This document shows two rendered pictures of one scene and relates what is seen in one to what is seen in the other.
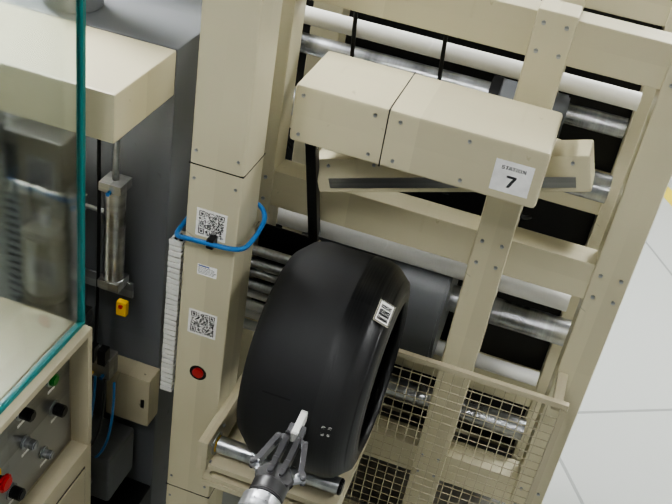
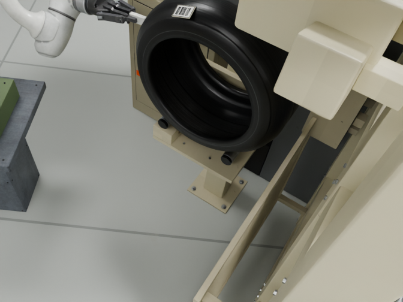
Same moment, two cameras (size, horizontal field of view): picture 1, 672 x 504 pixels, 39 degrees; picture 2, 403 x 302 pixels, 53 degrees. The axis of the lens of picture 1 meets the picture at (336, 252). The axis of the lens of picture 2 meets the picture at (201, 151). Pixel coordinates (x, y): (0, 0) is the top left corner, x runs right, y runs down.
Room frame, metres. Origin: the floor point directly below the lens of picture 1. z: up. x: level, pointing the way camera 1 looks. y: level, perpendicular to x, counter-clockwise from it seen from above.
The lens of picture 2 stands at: (2.05, -1.04, 2.08)
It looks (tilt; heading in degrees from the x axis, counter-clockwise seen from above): 53 degrees down; 103
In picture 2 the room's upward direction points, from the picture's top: 10 degrees clockwise
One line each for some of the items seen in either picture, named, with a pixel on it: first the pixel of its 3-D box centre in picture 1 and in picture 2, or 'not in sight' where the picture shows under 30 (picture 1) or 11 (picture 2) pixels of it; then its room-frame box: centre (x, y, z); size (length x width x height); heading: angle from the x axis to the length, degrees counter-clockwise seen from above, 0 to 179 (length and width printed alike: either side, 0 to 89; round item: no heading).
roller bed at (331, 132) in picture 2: (275, 284); (342, 98); (2.27, 0.16, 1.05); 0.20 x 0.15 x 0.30; 78
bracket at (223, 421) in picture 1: (233, 407); (240, 88); (1.89, 0.20, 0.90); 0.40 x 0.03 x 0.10; 168
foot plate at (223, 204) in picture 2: not in sight; (217, 185); (1.88, 0.28, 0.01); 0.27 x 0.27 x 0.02; 78
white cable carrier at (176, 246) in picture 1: (176, 315); not in sight; (1.87, 0.37, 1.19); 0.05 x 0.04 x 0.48; 168
